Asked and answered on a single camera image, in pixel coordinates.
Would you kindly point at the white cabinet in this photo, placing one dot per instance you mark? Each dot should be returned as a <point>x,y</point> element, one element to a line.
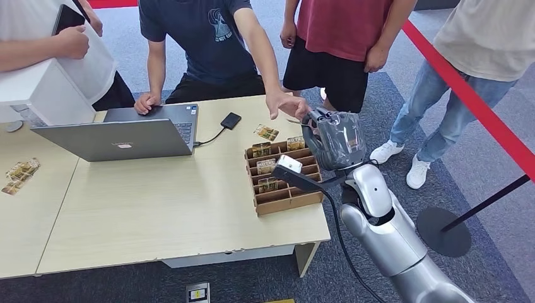
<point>49,95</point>

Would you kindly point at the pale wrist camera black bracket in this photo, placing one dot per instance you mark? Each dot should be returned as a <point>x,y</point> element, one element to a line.
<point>299,177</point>

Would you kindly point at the yellow floor plate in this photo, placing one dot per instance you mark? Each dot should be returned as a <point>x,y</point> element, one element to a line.
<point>280,301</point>

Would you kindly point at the person's left forearm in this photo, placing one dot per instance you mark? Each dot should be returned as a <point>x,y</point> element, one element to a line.
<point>395,23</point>
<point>264,62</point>

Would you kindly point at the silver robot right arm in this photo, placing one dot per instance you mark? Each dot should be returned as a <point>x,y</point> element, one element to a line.
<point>388,238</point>

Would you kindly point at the person's right hand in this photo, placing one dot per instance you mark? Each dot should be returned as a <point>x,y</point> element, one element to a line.
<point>145,103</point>
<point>73,42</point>
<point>288,36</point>

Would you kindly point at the person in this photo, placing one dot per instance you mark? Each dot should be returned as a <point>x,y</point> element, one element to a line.
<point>338,39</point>
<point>95,70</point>
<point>480,42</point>
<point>205,46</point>

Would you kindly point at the person's left hand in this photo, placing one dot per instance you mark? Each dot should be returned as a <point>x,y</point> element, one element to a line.
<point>286,103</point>
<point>92,19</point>
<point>376,59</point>

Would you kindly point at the small wooden desk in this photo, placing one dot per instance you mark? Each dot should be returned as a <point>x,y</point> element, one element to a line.
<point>29,226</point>

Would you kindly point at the person's right forearm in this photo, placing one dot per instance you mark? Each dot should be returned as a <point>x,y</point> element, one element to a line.
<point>156,69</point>
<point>28,55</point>
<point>291,11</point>

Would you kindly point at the black external drive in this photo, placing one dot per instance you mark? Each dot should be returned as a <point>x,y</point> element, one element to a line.
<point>230,121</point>

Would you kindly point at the floor socket plate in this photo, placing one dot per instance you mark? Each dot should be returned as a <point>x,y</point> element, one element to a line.
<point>197,293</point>

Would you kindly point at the red barrier belt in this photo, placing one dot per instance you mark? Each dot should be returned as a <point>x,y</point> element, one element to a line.
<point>472,100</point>

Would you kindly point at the red floor strip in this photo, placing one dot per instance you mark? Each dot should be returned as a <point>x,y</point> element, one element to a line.
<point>113,3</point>

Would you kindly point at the black stanchion base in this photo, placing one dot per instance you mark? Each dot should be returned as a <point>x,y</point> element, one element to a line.
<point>443,235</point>

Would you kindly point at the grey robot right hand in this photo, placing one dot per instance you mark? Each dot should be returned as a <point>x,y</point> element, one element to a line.
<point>334,140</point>

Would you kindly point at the grey laptop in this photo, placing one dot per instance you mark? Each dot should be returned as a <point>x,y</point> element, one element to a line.
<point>117,141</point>

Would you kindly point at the grey round disc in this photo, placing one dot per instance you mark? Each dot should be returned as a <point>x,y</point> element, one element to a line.
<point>14,126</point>

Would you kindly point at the wooden card rack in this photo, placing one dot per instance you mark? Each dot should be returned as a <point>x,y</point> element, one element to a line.
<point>284,203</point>

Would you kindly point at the black stanchion pole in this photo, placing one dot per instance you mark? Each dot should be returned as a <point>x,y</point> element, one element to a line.
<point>487,203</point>

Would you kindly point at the large wooden desk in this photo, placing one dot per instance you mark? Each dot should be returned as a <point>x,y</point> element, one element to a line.
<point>167,205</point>

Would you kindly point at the black tablet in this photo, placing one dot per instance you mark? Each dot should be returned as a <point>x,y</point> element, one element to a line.
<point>67,19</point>

